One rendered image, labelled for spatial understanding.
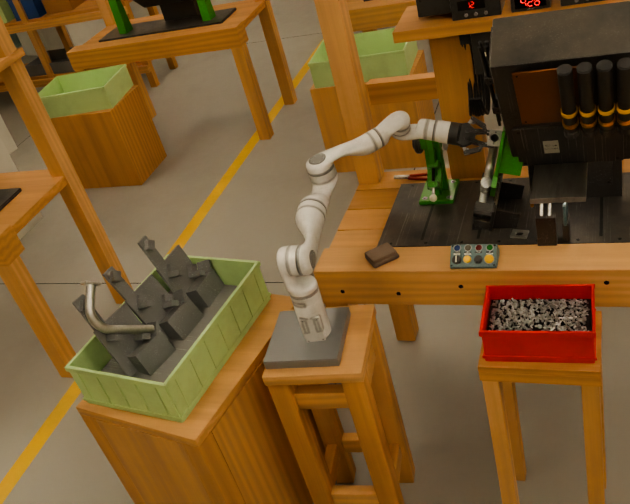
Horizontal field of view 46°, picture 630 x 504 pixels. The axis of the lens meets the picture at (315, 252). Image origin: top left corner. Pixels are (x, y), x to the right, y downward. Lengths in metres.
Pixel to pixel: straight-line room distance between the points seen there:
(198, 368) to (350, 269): 0.62
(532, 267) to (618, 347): 1.10
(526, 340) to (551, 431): 0.98
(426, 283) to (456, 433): 0.85
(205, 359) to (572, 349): 1.12
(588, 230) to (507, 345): 0.55
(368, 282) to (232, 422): 0.65
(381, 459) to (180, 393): 0.70
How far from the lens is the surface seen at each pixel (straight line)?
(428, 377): 3.40
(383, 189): 3.02
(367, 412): 2.38
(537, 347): 2.23
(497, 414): 2.42
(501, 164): 2.50
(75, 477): 3.66
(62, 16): 7.98
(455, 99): 2.82
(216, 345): 2.49
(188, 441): 2.37
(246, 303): 2.61
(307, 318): 2.29
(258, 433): 2.62
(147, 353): 2.54
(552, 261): 2.46
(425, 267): 2.50
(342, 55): 2.84
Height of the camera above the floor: 2.39
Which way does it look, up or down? 33 degrees down
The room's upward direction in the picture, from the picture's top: 17 degrees counter-clockwise
